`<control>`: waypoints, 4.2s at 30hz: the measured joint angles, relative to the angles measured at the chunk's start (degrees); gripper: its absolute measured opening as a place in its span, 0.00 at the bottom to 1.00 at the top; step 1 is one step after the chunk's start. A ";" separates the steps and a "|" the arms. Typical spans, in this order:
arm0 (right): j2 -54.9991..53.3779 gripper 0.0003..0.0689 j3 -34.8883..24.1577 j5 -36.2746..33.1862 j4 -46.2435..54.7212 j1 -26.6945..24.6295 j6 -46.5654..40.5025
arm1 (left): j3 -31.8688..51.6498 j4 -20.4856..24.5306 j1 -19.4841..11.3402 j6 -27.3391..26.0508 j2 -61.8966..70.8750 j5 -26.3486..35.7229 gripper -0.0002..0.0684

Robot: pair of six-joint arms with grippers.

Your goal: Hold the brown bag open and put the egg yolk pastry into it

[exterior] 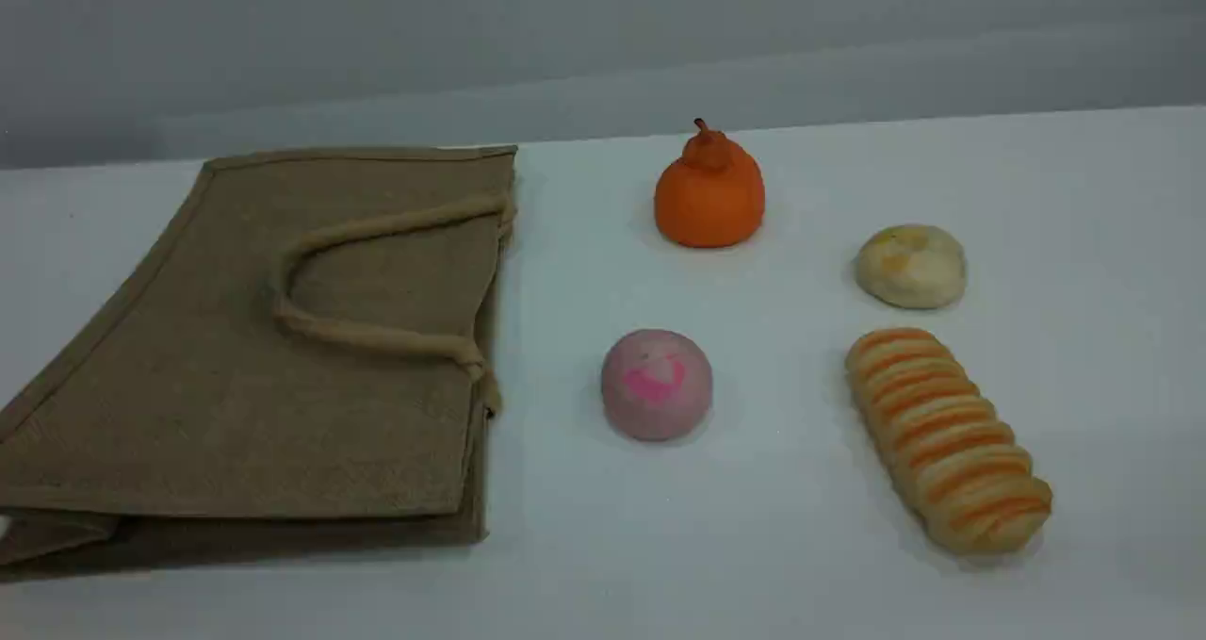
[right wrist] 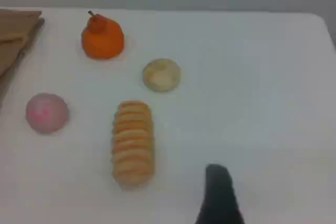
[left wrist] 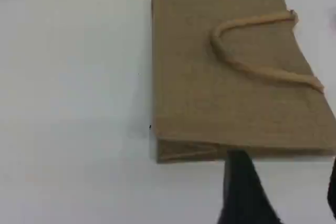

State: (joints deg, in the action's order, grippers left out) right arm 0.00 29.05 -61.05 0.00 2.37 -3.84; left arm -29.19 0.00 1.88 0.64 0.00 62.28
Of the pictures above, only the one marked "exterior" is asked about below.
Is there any pink round bun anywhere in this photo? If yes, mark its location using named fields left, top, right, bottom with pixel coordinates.
left=601, top=328, right=714, bottom=443

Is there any pale egg yolk pastry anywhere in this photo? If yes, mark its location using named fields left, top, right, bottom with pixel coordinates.
left=854, top=224, right=969, bottom=310

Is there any orange striped long bread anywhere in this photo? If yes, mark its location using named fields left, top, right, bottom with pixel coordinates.
left=844, top=327, right=1054, bottom=556

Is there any orange tangerine toy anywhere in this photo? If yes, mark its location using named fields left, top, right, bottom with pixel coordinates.
left=654, top=118, right=766, bottom=249

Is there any brown jute bag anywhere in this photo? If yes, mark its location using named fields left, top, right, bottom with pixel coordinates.
left=0, top=145, right=520, bottom=583

